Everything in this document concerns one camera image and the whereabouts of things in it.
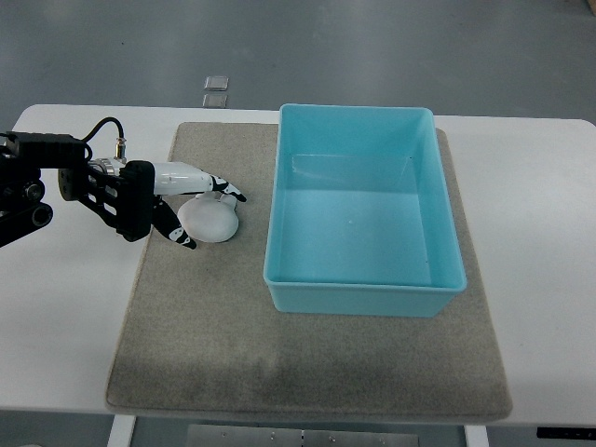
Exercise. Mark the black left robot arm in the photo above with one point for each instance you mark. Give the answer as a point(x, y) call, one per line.
point(23, 157)

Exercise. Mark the grey felt mat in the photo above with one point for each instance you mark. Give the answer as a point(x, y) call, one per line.
point(201, 335)

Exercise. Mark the white bunny toy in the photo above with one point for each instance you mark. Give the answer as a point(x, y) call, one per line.
point(209, 217)

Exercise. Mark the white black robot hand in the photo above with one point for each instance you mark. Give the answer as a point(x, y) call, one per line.
point(175, 179)

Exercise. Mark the metal table base plate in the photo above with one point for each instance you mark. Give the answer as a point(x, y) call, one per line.
point(210, 435)

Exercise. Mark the lower metal floor plate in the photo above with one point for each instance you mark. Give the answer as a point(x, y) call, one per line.
point(215, 100)

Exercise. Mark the blue plastic box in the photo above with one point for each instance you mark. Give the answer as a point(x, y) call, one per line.
point(361, 217)

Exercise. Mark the black table control panel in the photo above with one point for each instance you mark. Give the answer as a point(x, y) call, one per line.
point(566, 433)

